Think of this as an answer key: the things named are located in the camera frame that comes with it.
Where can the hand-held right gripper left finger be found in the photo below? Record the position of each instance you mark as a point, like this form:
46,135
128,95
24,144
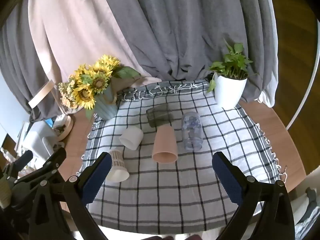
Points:
97,180

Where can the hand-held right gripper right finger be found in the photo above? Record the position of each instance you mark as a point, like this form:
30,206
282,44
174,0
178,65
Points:
226,180

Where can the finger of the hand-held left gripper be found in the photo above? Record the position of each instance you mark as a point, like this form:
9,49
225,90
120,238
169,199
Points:
21,162
56,161

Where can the pink cup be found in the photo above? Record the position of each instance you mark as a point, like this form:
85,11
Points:
165,142

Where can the white cup with dotted band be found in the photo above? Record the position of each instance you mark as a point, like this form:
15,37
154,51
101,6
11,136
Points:
118,172

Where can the plain white cup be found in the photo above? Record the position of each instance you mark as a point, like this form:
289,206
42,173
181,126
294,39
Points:
131,137

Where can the clear printed plastic cup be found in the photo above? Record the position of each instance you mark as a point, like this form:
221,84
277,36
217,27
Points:
192,132

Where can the dark green translucent cup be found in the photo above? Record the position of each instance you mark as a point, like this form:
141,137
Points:
160,115

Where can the white appliance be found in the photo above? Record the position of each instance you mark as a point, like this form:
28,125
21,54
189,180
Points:
37,140

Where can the round wooden stand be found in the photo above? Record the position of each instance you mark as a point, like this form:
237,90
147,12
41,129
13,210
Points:
67,126

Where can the grey checked tablecloth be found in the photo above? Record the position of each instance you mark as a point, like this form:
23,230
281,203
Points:
175,195

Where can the beige dried flower bunch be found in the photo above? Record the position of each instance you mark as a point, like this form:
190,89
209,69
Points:
66,95

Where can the ribbed blue-green vase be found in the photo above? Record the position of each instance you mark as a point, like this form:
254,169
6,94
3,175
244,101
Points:
106,107

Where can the sunflower bouquet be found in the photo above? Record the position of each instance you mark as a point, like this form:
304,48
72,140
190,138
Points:
86,80

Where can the grey cloth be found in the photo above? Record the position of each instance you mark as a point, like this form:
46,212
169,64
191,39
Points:
311,205

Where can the white plant pot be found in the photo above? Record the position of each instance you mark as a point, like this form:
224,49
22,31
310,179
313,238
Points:
228,90

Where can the white hoop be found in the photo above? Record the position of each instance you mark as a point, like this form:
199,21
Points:
303,97

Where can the green potted plant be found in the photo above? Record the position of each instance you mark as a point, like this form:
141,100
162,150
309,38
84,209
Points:
233,60

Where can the pink curtain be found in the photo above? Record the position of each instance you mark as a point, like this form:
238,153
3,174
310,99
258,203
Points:
75,30

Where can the white curtain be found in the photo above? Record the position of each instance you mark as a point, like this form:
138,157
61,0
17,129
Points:
272,55

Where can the grey curtain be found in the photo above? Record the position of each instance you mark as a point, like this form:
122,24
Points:
187,30

